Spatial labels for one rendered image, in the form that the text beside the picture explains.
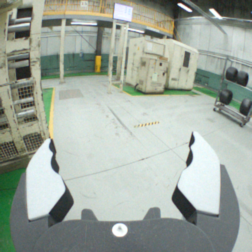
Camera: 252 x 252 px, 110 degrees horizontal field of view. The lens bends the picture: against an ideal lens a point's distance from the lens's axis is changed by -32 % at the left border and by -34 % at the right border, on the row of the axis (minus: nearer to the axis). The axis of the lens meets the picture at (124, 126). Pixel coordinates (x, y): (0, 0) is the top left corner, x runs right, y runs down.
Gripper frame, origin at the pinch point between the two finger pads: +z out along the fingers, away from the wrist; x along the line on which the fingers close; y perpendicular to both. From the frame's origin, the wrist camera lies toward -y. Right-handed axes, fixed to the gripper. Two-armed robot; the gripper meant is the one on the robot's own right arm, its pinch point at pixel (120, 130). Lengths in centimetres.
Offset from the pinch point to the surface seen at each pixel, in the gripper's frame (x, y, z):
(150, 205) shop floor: 21, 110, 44
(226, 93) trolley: 329, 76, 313
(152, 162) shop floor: 32, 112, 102
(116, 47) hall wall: -35, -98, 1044
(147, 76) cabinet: 81, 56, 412
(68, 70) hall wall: -375, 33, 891
